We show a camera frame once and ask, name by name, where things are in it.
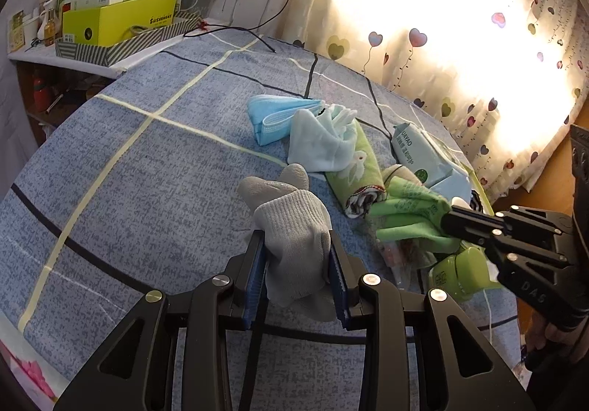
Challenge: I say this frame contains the amber liquid bottle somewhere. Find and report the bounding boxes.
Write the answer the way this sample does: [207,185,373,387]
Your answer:
[43,8,58,47]

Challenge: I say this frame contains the blue wet wipes pack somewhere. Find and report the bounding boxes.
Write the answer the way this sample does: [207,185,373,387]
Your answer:
[392,122,472,202]

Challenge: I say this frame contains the blue face mask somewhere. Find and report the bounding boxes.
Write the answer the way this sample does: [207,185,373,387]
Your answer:
[247,95,327,146]

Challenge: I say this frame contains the small yellow-green carton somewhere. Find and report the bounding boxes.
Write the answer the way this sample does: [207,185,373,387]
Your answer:
[7,10,26,53]

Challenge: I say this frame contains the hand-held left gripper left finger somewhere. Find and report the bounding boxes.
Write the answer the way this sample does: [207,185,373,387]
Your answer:
[53,231,268,411]

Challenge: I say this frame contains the heart-print curtain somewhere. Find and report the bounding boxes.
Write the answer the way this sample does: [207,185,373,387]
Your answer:
[294,0,589,204]

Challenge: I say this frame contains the beige rolled sock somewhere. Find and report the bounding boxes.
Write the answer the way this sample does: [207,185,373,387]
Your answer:
[382,164,424,191]

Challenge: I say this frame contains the clear plastic packet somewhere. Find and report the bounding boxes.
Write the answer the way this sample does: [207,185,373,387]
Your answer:
[380,240,438,294]

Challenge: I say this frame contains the yellow-green cardboard box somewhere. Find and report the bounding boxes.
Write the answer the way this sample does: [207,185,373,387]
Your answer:
[62,0,179,47]

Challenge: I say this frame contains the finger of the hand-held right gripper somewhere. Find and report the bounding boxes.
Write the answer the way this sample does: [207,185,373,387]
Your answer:
[439,204,576,241]
[483,232,576,269]

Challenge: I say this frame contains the striped cardboard tray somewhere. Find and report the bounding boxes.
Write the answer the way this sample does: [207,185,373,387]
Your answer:
[55,10,203,67]

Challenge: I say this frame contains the blue plaid bed sheet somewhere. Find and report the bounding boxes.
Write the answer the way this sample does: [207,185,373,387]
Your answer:
[0,31,530,411]

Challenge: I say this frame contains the person's right hand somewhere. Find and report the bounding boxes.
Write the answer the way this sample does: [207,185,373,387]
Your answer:
[525,310,589,370]

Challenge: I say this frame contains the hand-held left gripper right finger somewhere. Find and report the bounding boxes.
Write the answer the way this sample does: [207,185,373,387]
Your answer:
[328,231,537,411]

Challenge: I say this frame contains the pink floral cloth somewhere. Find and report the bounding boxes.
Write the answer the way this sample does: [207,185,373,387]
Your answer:
[0,337,57,405]

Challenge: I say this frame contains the grey knit glove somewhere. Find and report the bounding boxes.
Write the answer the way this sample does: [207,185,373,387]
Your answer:
[238,164,339,322]

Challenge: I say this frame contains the light blue cloth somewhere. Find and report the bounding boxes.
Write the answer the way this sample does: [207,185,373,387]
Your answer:
[288,105,360,175]

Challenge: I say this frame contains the green rabbit-print towel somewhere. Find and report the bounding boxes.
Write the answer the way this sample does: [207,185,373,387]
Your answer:
[324,119,387,218]

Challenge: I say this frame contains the black cable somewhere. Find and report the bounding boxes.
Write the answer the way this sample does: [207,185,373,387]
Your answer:
[184,0,305,53]

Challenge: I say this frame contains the white side shelf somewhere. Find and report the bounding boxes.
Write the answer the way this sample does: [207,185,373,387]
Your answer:
[7,17,203,80]

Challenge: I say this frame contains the green glove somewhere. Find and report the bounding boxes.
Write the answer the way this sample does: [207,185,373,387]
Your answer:
[373,176,461,253]

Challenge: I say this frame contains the green storage box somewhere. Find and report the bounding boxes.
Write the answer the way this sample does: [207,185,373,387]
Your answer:
[469,172,497,215]

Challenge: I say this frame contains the red container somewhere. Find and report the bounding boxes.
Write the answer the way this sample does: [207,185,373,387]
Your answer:
[31,75,51,113]

